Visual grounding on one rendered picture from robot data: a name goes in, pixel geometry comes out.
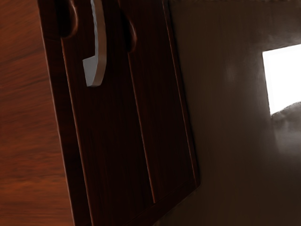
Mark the dark wooden drawer cabinet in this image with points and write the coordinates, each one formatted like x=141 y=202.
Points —
x=122 y=131

